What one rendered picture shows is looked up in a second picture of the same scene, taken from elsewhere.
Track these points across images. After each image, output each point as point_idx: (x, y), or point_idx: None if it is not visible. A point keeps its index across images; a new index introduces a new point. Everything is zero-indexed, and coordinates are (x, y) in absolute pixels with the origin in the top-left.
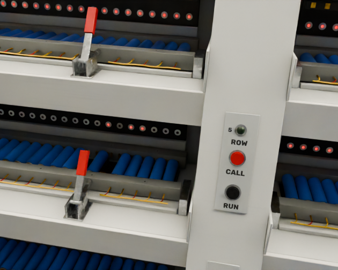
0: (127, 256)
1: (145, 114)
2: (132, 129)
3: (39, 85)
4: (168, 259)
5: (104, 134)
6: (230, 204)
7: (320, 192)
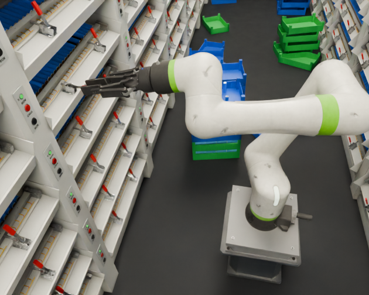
0: (112, 52)
1: (102, 1)
2: None
3: (87, 10)
4: (117, 44)
5: None
6: (121, 14)
7: None
